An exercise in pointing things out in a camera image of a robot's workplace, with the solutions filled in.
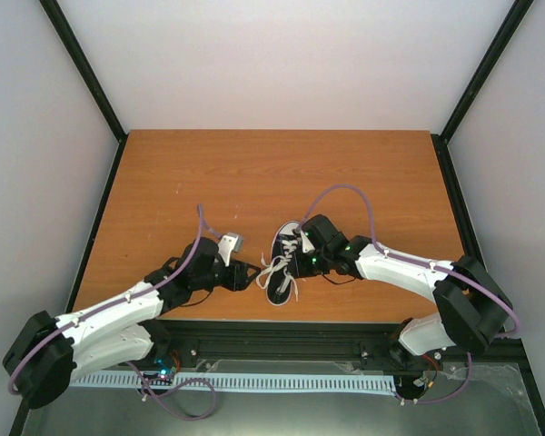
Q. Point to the white shoelace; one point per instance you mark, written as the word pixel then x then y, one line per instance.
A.
pixel 277 278

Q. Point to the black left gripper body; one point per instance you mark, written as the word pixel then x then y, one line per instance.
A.
pixel 235 282

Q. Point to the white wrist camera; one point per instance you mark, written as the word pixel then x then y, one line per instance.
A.
pixel 229 244
pixel 305 242

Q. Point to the black white canvas sneaker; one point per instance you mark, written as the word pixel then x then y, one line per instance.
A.
pixel 286 233

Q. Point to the black right frame post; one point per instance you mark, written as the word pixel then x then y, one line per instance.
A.
pixel 497 46

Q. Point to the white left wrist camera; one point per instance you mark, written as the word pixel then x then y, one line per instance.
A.
pixel 229 244

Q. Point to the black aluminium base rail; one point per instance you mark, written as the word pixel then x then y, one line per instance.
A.
pixel 365 345

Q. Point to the light blue slotted cable duct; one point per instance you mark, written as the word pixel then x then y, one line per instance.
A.
pixel 279 383

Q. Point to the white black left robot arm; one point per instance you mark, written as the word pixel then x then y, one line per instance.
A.
pixel 51 352

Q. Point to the black left frame post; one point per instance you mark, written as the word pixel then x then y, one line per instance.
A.
pixel 66 35

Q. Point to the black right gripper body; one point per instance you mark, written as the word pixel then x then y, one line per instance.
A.
pixel 312 267

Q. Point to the circuit board with green led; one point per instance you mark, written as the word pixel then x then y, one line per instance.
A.
pixel 165 373

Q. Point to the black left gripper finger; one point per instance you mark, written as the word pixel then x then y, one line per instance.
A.
pixel 247 281
pixel 251 271

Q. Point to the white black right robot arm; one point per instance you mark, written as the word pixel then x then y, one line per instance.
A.
pixel 471 307

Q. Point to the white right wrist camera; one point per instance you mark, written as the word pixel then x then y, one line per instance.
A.
pixel 305 242

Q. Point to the black frame post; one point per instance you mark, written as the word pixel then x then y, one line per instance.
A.
pixel 497 46
pixel 66 35

